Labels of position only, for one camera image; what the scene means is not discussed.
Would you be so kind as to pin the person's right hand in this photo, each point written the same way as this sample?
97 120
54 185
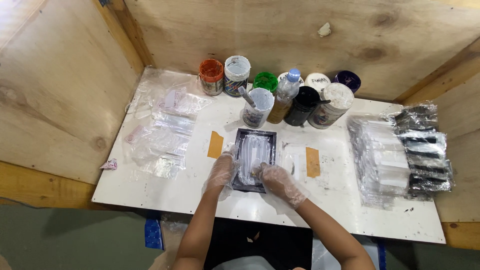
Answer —
281 184

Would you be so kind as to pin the person's left hand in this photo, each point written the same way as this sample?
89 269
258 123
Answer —
221 173

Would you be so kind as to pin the person's right fingers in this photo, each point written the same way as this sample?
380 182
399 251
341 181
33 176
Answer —
263 171

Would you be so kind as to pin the person's left fingers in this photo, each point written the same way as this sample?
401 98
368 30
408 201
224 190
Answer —
232 157

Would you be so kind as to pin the black printing screen frame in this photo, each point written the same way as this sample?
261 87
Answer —
255 135

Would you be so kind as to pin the orange tape strip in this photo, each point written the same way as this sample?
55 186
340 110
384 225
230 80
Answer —
215 144
312 162

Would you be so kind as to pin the open jar of white paint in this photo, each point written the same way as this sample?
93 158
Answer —
258 108

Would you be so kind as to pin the grey stirring stick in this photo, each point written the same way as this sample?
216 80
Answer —
246 96

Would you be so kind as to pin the person's black clothing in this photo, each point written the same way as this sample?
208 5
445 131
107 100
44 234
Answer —
262 243

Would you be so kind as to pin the pile of clear plastic bags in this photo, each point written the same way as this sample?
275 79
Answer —
165 127

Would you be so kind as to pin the black paint jar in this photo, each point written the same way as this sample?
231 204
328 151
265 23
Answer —
302 107

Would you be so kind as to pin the clear plastic bottle blue cap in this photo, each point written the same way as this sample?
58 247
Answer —
286 95

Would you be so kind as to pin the white paint jar blue label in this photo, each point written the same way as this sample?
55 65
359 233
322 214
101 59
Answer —
236 77

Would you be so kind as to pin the green lid paint jar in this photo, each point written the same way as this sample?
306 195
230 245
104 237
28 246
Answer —
265 81

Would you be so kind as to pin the orange paint jar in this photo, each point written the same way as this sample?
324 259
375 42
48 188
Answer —
211 77

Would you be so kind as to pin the black stirring stick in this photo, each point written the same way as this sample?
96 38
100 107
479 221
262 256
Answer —
321 102

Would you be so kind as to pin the large jar crusted white top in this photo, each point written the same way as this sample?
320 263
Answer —
332 107

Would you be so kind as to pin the white lid jar with writing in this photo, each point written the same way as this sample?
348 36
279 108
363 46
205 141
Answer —
317 82

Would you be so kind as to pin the stack of white strip packets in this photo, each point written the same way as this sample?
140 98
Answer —
378 157

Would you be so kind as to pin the pink printed label scrap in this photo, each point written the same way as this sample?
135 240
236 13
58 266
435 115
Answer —
109 164

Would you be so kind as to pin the purple paint jar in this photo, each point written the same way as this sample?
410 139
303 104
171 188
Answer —
348 80

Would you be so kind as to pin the stack of black strip packets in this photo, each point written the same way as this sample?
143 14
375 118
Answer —
425 150

